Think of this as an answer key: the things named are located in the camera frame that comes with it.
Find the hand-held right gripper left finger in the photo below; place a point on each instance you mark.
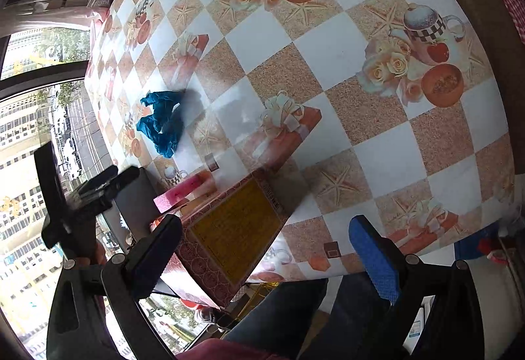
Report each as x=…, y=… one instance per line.
x=158, y=257

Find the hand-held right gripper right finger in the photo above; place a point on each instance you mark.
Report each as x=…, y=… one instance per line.
x=375, y=261

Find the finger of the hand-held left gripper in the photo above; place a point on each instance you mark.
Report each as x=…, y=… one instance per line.
x=49, y=187
x=108, y=181

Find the red box with yellow label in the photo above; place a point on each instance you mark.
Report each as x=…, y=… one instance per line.
x=229, y=237

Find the teal blue scrunchie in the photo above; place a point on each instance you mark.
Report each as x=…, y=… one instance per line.
x=162, y=122

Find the grey cardboard panel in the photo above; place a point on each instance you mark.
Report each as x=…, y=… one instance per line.
x=135, y=200

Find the pink rectangular block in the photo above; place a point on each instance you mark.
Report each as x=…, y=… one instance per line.
x=184, y=192

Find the white red shoe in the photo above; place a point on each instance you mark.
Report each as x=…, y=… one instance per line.
x=207, y=315

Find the person's blue jeans legs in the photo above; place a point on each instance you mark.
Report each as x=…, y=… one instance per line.
x=283, y=319

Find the red plastic object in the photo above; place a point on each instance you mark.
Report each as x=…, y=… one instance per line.
x=492, y=250

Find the person's maroon top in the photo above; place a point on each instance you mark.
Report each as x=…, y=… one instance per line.
x=233, y=351

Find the printed checkered tablecloth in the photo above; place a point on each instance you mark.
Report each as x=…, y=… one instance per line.
x=328, y=56

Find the brown chair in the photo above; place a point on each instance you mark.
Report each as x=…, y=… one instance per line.
x=484, y=15

